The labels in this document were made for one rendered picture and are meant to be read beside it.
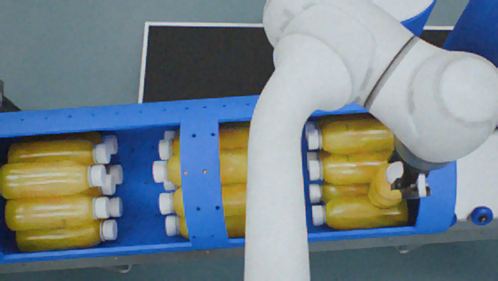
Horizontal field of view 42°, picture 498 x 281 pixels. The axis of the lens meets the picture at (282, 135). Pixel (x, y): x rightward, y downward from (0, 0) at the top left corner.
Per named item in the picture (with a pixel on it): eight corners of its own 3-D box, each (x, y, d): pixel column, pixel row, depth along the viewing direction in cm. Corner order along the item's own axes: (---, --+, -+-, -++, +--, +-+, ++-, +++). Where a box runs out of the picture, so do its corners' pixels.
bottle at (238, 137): (256, 153, 129) (173, 158, 129) (253, 121, 126) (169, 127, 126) (255, 165, 122) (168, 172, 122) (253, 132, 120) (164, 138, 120)
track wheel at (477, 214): (495, 211, 131) (493, 204, 133) (474, 212, 131) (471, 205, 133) (493, 226, 134) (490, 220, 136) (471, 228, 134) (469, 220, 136)
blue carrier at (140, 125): (431, 241, 133) (468, 220, 106) (7, 271, 133) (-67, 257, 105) (413, 110, 141) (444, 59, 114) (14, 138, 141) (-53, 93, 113)
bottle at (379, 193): (408, 194, 124) (426, 176, 108) (383, 217, 123) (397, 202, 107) (385, 168, 125) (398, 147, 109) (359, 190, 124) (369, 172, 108)
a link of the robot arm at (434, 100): (495, 117, 79) (407, 57, 81) (543, 74, 64) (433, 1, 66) (446, 187, 77) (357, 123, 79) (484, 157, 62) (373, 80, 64)
